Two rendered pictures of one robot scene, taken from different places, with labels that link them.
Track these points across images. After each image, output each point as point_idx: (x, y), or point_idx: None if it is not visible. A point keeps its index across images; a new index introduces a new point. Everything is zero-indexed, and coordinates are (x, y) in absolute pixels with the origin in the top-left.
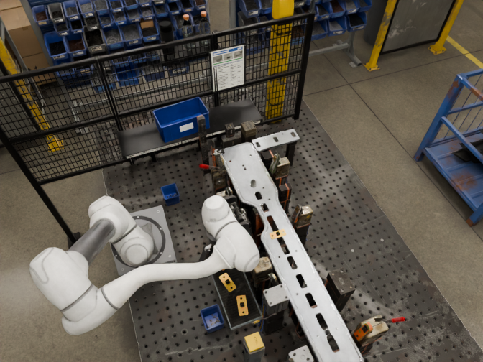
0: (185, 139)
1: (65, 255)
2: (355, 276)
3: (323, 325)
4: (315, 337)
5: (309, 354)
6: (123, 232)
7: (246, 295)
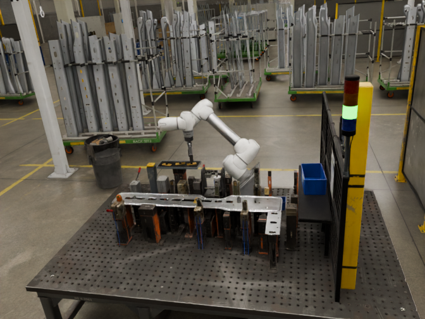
0: (298, 184)
1: (205, 104)
2: (155, 259)
3: None
4: (137, 194)
5: (132, 184)
6: (236, 151)
7: (169, 166)
